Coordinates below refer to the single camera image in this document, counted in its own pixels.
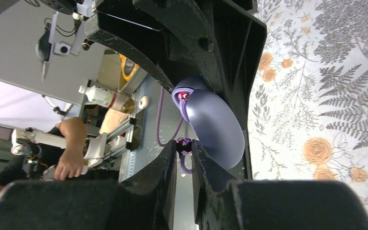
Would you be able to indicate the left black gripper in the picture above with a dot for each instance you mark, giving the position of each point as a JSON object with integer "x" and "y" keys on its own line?
{"x": 220, "y": 40}

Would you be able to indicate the person's forearm in background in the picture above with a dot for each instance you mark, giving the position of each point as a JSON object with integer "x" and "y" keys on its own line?
{"x": 75, "y": 133}

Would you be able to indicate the bottle with label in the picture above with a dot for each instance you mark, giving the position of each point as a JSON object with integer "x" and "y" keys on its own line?
{"x": 108, "y": 98}

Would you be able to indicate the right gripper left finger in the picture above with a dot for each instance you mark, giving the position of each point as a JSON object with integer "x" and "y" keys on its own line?
{"x": 144, "y": 201}

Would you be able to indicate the person's hand in background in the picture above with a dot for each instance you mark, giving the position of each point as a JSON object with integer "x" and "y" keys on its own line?
{"x": 70, "y": 164}

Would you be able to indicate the overhead camera mount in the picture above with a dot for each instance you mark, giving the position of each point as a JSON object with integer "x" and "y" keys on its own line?
{"x": 56, "y": 41}

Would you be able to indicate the white round knob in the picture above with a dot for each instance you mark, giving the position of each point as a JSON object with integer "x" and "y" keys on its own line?
{"x": 143, "y": 102}

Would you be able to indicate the purple earbuds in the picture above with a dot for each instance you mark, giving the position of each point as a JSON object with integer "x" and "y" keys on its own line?
{"x": 184, "y": 148}

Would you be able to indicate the purple earbud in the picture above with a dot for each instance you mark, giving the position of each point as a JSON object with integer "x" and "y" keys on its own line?
{"x": 183, "y": 98}

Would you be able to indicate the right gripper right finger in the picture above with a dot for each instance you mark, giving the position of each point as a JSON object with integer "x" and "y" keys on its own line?
{"x": 224, "y": 202}

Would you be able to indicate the yellow grey device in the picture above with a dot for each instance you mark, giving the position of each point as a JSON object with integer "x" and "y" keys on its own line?
{"x": 131, "y": 76}

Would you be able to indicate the floral patterned table mat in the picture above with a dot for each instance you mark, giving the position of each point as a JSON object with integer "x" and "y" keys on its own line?
{"x": 308, "y": 111}

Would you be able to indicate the blue-grey earbud case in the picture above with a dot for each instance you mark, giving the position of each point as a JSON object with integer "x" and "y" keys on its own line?
{"x": 213, "y": 122}

